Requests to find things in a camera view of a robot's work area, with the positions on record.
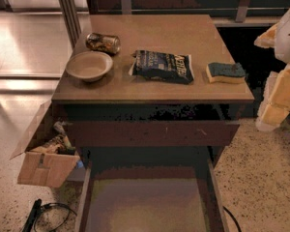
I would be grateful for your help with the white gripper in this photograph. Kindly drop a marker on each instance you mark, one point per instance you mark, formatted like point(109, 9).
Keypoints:
point(289, 36)

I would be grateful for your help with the blue and yellow sponge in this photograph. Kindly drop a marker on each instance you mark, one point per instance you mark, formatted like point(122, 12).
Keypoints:
point(225, 73)

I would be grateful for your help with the crushed metal can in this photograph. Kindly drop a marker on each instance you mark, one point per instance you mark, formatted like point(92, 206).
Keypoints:
point(104, 43)

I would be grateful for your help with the metal window frame post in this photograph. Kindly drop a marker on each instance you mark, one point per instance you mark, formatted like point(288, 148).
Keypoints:
point(69, 13)

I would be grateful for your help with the black stick on floor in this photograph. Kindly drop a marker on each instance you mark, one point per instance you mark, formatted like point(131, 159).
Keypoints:
point(36, 208)

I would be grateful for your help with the open middle drawer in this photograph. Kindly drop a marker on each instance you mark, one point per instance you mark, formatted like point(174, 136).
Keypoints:
point(153, 199)

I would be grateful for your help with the brown wooden drawer cabinet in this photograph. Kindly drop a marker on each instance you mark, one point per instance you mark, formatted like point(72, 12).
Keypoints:
point(119, 96)

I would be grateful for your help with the top drawer front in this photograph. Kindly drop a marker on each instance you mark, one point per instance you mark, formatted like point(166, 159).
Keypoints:
point(151, 134)

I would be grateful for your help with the trash inside cardboard box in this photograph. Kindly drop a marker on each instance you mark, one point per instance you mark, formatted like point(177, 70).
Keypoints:
point(60, 144)

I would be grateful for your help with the cardboard box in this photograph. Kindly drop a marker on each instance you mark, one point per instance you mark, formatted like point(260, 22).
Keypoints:
point(49, 156)

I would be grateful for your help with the beige ceramic bowl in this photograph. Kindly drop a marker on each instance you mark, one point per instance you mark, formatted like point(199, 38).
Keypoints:
point(89, 66)

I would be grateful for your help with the blue chip bag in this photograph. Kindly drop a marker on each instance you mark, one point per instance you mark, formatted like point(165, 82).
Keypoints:
point(173, 68)

